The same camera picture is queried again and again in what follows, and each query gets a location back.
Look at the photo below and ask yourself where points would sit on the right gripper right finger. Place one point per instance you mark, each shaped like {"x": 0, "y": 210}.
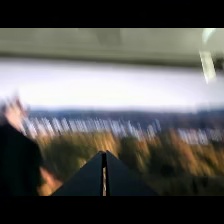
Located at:
{"x": 125, "y": 181}

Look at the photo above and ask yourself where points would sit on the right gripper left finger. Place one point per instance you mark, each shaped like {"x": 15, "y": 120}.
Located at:
{"x": 88, "y": 180}

